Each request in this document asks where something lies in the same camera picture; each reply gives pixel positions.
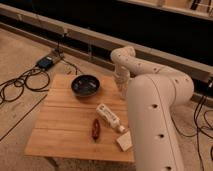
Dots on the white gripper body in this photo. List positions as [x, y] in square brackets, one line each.
[121, 78]

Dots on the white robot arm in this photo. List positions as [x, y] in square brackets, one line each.
[151, 89]

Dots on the dark ceramic bowl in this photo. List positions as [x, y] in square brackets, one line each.
[85, 85]

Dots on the dark red oblong object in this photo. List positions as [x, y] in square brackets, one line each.
[96, 130]

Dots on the beige sponge block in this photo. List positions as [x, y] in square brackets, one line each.
[124, 141]

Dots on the wooden table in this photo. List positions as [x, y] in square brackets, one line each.
[63, 126]

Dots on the black power adapter box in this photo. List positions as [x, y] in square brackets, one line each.
[45, 63]

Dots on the long wooden beam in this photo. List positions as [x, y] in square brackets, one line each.
[195, 69]

